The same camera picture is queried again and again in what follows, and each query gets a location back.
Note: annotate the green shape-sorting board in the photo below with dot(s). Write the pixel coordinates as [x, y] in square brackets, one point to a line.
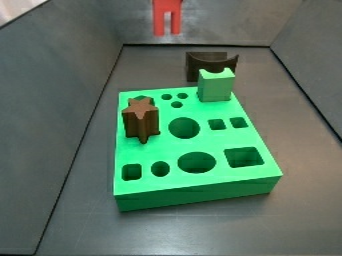
[206, 157]

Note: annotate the brown star-shaped peg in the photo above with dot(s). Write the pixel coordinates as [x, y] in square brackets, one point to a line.
[141, 119]

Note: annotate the green arch block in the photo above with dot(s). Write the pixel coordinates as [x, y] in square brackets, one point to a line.
[216, 85]

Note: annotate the black curved holder stand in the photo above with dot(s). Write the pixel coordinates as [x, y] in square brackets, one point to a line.
[212, 61]

